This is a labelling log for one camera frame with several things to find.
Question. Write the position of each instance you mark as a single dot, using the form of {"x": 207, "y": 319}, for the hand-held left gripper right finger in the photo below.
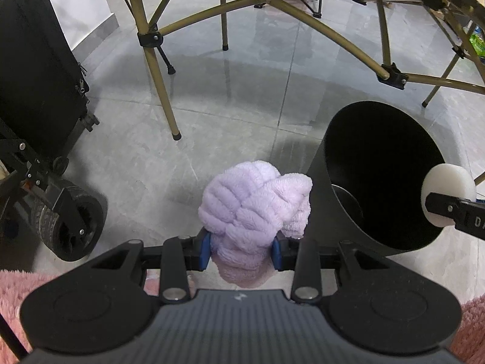
{"x": 276, "y": 254}

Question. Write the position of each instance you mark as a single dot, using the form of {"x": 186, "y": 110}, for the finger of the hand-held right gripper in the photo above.
{"x": 443, "y": 206}

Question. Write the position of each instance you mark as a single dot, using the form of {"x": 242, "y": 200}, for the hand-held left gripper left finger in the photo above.
{"x": 204, "y": 251}

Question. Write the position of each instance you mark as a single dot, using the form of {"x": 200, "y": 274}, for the white round foam sponge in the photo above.
{"x": 447, "y": 178}

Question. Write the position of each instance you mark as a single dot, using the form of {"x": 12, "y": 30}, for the purple fluffy cloth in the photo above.
{"x": 246, "y": 204}

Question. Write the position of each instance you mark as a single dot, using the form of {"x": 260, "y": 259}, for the black trash bin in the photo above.
{"x": 379, "y": 151}

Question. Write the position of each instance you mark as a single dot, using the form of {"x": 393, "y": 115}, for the black wheeled cart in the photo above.
{"x": 72, "y": 216}

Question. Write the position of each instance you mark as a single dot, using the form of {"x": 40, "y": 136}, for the green bag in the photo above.
{"x": 478, "y": 43}

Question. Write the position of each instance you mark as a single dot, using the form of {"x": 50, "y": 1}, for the tan folding table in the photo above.
{"x": 161, "y": 83}

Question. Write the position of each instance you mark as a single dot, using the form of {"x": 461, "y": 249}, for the pink fluffy rug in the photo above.
{"x": 15, "y": 292}

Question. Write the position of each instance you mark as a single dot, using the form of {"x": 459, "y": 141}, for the black suitcase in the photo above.
{"x": 34, "y": 64}

